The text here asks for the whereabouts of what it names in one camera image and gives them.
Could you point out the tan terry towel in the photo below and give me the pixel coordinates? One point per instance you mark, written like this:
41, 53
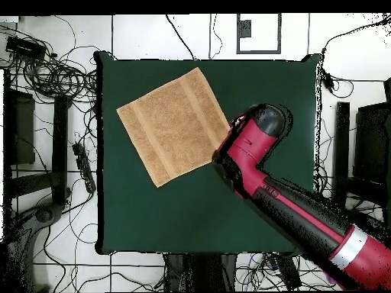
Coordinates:
174, 128

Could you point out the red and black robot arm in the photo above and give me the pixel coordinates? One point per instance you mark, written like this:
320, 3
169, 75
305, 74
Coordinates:
259, 146

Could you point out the flat black box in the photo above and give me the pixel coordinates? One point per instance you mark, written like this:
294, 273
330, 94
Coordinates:
26, 48

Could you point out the dark green table cloth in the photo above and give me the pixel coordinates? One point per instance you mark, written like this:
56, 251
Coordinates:
152, 219

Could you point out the black power strip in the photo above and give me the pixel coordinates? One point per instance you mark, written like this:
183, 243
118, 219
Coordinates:
84, 168

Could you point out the black adapter box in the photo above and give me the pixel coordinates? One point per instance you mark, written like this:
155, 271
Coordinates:
288, 271

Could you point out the black plug adapter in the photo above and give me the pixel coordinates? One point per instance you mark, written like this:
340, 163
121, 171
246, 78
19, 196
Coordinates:
327, 81

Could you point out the black stand base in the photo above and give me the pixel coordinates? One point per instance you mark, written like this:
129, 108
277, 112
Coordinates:
42, 213

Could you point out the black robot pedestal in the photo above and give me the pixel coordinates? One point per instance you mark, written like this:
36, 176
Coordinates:
201, 271

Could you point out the black metal frame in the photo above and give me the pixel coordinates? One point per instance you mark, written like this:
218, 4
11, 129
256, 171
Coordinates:
59, 146
342, 152

